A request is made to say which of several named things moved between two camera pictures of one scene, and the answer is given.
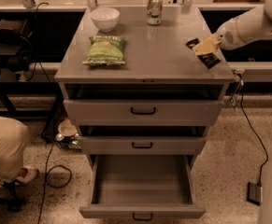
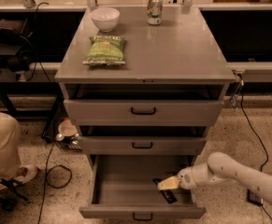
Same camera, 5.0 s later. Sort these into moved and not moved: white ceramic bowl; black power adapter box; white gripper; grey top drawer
Moved: white gripper
Not moved: grey top drawer; white ceramic bowl; black power adapter box
